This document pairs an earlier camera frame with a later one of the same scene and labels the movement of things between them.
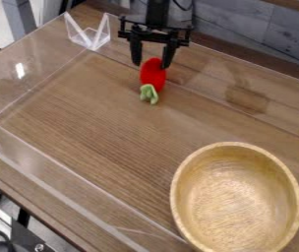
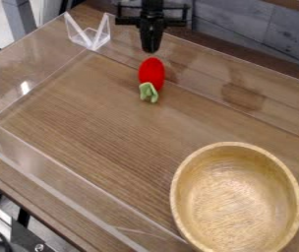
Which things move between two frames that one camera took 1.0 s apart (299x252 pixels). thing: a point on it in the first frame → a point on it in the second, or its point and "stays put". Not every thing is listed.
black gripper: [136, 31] → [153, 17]
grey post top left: [21, 17] stays put
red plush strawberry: [153, 79] stays put
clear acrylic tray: [70, 137] stays put
